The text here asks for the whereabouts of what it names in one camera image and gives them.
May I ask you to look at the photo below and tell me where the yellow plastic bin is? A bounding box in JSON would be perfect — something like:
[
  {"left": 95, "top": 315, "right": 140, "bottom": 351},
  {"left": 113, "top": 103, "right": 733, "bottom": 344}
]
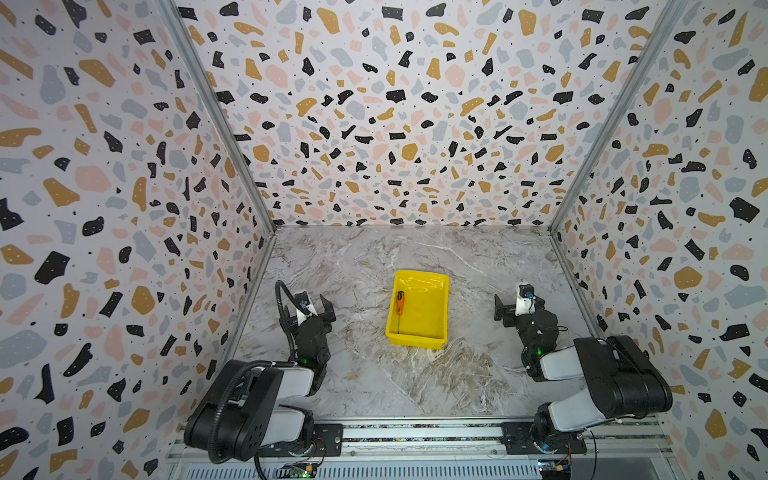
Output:
[{"left": 385, "top": 270, "right": 450, "bottom": 350}]

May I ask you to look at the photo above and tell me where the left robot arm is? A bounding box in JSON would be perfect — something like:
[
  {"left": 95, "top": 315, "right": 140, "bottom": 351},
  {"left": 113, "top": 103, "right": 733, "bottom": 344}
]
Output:
[{"left": 183, "top": 292, "right": 336, "bottom": 464}]

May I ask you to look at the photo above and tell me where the right aluminium corner post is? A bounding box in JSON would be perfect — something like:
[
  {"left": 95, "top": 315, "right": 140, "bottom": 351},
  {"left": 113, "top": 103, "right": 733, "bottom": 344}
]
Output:
[{"left": 548, "top": 0, "right": 690, "bottom": 234}]

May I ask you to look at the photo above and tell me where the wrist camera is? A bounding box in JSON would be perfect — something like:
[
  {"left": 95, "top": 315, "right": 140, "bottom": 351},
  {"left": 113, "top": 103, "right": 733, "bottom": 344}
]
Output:
[
  {"left": 295, "top": 291, "right": 318, "bottom": 318},
  {"left": 515, "top": 283, "right": 536, "bottom": 316}
]

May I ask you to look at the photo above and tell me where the right circuit board with wires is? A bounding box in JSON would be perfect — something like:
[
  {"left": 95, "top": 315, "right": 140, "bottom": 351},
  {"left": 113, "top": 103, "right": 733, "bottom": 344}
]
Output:
[{"left": 537, "top": 455, "right": 572, "bottom": 480}]

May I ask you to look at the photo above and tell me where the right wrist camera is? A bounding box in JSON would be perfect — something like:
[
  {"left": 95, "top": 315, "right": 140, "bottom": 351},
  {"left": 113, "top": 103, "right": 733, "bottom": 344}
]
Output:
[{"left": 515, "top": 283, "right": 536, "bottom": 316}]

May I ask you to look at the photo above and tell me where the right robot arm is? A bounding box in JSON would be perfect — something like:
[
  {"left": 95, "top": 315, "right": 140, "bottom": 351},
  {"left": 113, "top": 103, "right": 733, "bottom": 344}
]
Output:
[{"left": 493, "top": 283, "right": 673, "bottom": 454}]

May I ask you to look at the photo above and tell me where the orange black screwdriver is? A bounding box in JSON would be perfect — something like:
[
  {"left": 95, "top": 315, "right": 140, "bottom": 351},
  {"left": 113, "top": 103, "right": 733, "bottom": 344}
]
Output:
[{"left": 396, "top": 291, "right": 405, "bottom": 316}]

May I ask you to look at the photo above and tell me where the left aluminium corner post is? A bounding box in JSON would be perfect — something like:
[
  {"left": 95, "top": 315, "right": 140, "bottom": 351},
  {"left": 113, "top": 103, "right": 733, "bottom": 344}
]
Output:
[{"left": 154, "top": 0, "right": 278, "bottom": 234}]

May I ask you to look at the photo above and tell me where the aluminium corner post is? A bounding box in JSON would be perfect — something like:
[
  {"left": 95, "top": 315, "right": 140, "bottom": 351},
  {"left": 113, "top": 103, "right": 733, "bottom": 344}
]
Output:
[
  {"left": 154, "top": 0, "right": 278, "bottom": 234},
  {"left": 548, "top": 0, "right": 690, "bottom": 234}
]

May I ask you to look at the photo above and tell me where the black corrugated cable conduit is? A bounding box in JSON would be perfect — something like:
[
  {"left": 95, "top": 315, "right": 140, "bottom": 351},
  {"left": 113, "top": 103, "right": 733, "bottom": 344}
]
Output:
[{"left": 206, "top": 279, "right": 313, "bottom": 464}]

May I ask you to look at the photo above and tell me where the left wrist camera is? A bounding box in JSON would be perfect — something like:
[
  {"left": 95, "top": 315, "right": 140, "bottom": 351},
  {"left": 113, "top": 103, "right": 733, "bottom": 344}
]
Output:
[{"left": 295, "top": 291, "right": 318, "bottom": 318}]

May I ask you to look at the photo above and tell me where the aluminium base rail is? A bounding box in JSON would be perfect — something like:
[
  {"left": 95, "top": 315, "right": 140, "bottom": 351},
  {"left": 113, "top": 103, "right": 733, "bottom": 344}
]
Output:
[{"left": 158, "top": 417, "right": 685, "bottom": 479}]

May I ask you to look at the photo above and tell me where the green circuit board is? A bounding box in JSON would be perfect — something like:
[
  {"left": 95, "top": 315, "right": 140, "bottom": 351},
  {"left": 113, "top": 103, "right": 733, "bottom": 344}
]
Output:
[{"left": 276, "top": 463, "right": 318, "bottom": 479}]

